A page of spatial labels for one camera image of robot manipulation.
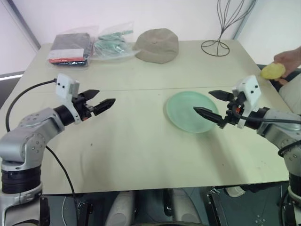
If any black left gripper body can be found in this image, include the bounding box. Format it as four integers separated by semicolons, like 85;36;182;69
71;94;95;121

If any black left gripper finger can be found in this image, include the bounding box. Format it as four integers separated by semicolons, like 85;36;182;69
93;98;116;116
82;89;100;100

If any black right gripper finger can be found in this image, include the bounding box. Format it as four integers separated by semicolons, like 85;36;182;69
208;89;235;102
193;106;227;129

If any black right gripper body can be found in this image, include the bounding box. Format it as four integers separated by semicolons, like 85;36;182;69
223;92;246;127

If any yellow potato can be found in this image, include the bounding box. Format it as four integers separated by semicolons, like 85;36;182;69
260;62;286;80

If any pale green glass plate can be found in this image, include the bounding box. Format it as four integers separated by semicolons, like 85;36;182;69
166;91;219;134

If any person's bare hand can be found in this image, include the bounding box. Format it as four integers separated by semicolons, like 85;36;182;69
274;46;301;86

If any bag of dark cloth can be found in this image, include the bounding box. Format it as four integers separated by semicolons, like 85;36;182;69
48;25;95;69

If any bag of green items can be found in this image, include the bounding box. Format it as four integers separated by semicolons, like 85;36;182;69
91;21;138;61

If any khaki cap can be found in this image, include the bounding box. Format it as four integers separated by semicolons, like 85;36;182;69
132;28;179;65

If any grey robot right leg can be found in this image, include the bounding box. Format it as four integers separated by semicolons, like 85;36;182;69
168;188;203;223

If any grey robot leg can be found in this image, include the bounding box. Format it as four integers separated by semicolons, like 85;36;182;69
168;188;203;223
104;191;136;226

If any grey robot left leg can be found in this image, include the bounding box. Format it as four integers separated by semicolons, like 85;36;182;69
104;191;136;226

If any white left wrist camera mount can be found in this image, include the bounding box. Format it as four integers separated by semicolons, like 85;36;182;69
55;73;81;124

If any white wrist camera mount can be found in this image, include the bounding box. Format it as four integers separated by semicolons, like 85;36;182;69
55;73;81;124
231;75;262;129

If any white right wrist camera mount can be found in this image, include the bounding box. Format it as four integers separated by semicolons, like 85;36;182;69
231;75;262;129

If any black wire stand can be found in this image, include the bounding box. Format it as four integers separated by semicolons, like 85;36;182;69
201;0;257;57

